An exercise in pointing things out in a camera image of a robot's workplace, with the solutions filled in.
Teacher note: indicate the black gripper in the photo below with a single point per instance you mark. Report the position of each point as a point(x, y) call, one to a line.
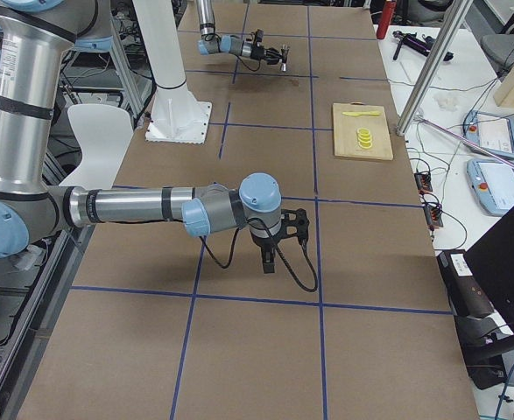
point(258, 52)
point(263, 241)

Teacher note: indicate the steel double jigger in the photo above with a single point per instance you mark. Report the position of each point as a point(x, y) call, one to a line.
point(285, 49)

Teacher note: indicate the yellow plastic knife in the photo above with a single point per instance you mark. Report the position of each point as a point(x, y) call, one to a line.
point(361, 113)

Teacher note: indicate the bamboo cutting board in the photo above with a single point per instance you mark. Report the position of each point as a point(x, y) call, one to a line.
point(346, 138)

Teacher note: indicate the red bottle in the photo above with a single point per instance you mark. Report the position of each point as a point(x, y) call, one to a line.
point(386, 18)

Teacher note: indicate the white plastic chair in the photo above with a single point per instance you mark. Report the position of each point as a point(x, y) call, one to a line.
point(103, 133)

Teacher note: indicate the black computer monitor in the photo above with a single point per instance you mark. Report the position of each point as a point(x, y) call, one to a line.
point(491, 260)

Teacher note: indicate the far teach pendant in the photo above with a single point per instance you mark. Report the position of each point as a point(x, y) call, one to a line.
point(491, 132)

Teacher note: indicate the teach pendant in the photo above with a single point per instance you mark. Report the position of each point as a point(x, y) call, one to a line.
point(493, 185)
point(491, 132)

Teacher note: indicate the near teach pendant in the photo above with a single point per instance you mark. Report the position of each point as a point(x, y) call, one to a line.
point(493, 185)

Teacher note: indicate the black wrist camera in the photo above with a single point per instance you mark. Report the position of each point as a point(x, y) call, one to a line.
point(258, 36)
point(295, 224)

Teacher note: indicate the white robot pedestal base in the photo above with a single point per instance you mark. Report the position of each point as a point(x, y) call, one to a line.
point(176, 115)

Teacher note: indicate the aluminium frame post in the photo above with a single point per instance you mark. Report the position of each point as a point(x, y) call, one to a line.
point(452, 23)

